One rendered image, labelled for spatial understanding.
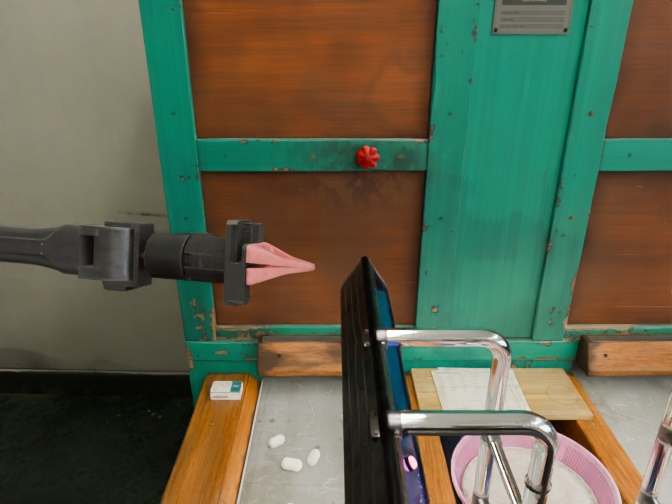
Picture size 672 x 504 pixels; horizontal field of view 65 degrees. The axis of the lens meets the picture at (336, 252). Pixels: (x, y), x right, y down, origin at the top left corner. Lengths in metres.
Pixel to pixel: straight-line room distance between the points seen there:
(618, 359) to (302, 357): 0.65
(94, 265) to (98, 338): 1.67
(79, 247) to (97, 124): 1.32
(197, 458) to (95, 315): 1.39
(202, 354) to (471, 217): 0.63
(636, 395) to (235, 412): 0.84
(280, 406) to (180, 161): 0.53
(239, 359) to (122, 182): 1.04
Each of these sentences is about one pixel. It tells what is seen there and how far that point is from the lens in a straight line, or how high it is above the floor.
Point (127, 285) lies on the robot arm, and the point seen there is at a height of 1.17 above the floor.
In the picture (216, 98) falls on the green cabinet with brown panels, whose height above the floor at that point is 1.34.
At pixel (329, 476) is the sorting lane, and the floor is 0.74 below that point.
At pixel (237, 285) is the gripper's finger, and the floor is 1.18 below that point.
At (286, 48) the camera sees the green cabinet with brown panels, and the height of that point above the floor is 1.42.
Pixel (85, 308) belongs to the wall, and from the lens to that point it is 2.33.
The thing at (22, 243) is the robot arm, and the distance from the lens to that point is 0.77.
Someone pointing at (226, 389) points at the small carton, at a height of 0.79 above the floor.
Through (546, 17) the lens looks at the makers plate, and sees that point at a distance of 1.02.
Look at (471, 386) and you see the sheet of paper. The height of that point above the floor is 0.78.
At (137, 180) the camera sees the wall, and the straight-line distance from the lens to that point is 2.02.
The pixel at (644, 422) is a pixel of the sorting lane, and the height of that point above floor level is 0.74.
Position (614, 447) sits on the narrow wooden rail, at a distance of 1.12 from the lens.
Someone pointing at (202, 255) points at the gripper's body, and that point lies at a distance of 0.64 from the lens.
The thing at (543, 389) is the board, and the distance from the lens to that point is 1.19.
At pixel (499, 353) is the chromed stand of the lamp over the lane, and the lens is 0.69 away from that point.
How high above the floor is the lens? 1.47
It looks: 24 degrees down
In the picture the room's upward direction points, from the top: straight up
